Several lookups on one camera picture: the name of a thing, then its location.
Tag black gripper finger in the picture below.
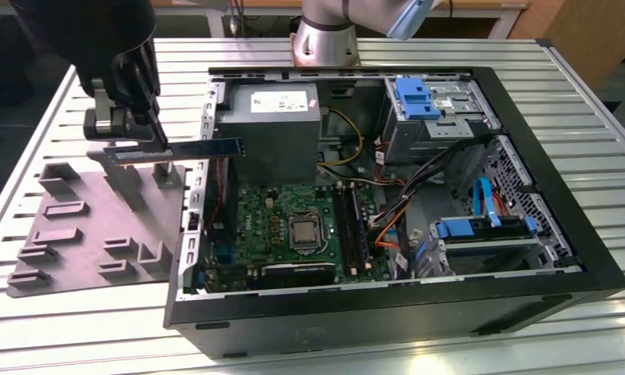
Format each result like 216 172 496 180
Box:
108 41 163 115
83 77 171 155

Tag blue RAM stick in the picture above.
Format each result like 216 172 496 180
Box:
87 136 248 166

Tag black RAM slot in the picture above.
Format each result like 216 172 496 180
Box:
351 183 375 270
339 183 362 274
332 183 356 275
344 183 368 273

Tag grey power supply unit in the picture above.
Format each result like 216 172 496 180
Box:
214 84 324 188

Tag green motherboard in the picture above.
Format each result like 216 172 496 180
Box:
198 182 398 292

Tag grey parts rack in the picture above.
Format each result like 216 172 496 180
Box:
6 162 188 300

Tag blue board connector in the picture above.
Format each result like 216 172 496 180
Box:
216 242 236 267

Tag CPU socket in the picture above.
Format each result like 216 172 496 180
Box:
284 209 328 258

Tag silver CPU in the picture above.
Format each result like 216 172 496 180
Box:
292 222 319 246

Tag metal socket cover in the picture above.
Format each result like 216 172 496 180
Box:
287 213 326 255

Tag metal locking lever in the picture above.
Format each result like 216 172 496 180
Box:
316 218 330 255

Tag black graphics card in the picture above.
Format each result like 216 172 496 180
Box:
250 262 339 291

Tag blue drive latch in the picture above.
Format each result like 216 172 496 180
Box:
394 77 444 122

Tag metal drive cage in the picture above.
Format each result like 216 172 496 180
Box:
384 76 503 165

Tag black open PC case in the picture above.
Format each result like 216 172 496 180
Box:
162 65 625 359

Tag hard disk in blue carrier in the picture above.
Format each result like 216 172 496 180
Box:
431 217 539 240

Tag metal disk bay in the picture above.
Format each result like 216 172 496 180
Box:
427 216 556 277

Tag wooden cabinet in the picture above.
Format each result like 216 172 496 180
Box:
508 0 625 93

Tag black hanging cable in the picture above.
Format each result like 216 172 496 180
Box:
227 0 242 35

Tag yellow wire bundle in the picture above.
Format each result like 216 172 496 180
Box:
316 108 366 173

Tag black white wire bundle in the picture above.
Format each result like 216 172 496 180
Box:
318 162 398 188

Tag orange red power wires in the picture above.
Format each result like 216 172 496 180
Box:
372 195 414 251

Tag black cable bundle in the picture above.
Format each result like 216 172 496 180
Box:
372 134 495 235

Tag blue plastic bracket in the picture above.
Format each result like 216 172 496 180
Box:
412 237 435 271

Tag blue flat wire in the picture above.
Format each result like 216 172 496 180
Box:
475 177 506 228

